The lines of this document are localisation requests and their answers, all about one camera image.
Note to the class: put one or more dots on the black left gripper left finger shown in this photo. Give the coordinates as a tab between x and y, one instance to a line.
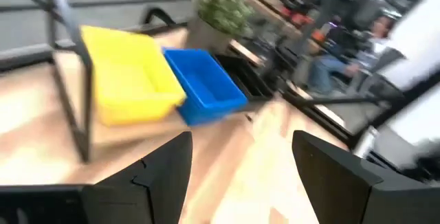
154	189

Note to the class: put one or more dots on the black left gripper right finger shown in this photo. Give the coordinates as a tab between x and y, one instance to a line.
337	189

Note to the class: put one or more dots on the yellow plastic slotted basket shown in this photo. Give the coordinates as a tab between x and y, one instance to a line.
130	76

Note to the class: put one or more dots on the blue plastic slotted basket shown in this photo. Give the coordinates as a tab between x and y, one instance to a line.
206	83

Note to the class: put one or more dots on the black plastic slotted basket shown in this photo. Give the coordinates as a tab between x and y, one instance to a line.
247	79

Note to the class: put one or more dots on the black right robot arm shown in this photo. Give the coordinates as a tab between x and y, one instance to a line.
423	162

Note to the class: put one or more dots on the person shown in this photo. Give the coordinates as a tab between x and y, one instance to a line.
330	69

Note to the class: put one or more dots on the black curved hook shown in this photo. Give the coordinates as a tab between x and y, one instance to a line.
154	10

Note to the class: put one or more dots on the potted green plant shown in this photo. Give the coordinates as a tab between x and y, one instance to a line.
223	7

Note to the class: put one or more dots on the black aluminium table frame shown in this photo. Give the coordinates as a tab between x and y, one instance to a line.
323	119

